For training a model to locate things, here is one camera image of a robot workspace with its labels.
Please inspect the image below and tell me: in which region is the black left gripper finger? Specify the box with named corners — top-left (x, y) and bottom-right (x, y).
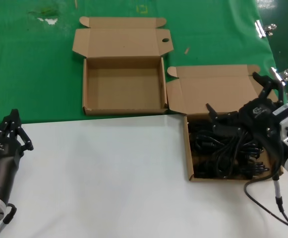
top-left (11, 109), bottom-right (34, 156)
top-left (0, 109), bottom-right (16, 141)

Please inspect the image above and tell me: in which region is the silver-plug right arm cable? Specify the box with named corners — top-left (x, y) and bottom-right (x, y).
top-left (272, 173), bottom-right (288, 236)

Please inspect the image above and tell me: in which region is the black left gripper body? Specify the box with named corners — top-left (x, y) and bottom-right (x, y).
top-left (0, 137), bottom-right (24, 199)

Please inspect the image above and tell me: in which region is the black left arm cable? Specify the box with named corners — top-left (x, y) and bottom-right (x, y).
top-left (0, 202), bottom-right (17, 238)

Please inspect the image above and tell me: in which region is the green table cloth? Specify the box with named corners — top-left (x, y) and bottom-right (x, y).
top-left (0, 0), bottom-right (288, 127)

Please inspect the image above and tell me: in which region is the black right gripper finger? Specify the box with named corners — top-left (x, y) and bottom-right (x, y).
top-left (205, 103), bottom-right (242, 137)
top-left (251, 71), bottom-right (285, 103)

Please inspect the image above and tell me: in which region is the open brown cardboard box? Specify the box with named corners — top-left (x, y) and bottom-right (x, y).
top-left (72, 16), bottom-right (174, 117)
top-left (166, 64), bottom-right (285, 183)

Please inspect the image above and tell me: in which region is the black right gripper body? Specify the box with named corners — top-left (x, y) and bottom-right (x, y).
top-left (237, 98), bottom-right (285, 174)

